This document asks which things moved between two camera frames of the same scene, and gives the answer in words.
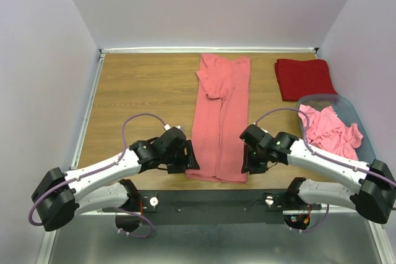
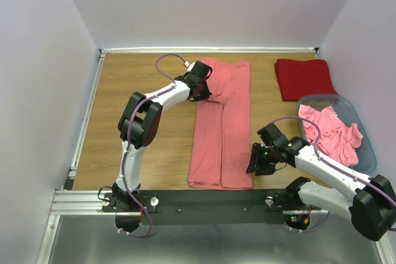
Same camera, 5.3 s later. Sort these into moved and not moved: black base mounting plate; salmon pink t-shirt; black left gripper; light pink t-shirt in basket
Moved: black left gripper
Not moved: salmon pink t-shirt; black base mounting plate; light pink t-shirt in basket
